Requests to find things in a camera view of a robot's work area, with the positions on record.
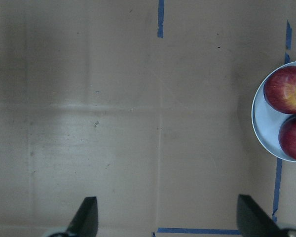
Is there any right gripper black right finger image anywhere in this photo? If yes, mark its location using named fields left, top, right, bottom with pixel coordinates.
left=236, top=195, right=286, bottom=237

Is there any light blue plate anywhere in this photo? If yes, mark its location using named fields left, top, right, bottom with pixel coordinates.
left=251, top=75, right=296, bottom=162

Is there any red apple plate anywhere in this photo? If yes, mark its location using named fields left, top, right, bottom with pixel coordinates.
left=278, top=117, right=296, bottom=160
left=263, top=66, right=296, bottom=114

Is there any red apple plate top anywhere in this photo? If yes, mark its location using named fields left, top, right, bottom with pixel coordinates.
left=263, top=66, right=296, bottom=114

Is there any red apple plate front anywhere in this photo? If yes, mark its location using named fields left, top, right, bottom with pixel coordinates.
left=278, top=117, right=296, bottom=160

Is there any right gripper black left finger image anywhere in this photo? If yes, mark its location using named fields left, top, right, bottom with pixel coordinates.
left=65, top=197, right=98, bottom=237

